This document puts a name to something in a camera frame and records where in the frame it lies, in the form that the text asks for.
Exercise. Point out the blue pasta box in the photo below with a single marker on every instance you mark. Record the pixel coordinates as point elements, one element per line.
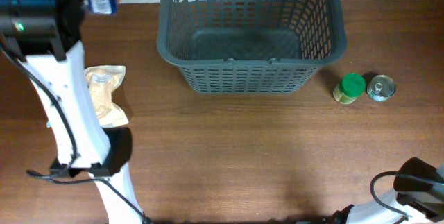
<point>102,7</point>

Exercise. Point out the tan paper pouch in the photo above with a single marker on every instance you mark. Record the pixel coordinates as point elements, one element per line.
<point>102,81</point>

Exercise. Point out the grey plastic shopping basket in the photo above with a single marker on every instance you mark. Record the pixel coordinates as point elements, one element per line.
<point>250,46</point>

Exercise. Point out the green lid jar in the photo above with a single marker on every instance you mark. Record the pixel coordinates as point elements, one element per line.
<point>351,87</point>

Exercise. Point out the silver tin can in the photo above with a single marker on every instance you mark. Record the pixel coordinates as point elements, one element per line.
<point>381,88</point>

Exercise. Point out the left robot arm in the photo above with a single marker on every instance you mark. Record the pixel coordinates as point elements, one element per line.
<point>42,39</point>

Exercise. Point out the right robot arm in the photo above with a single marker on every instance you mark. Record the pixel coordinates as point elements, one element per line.
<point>416,197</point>

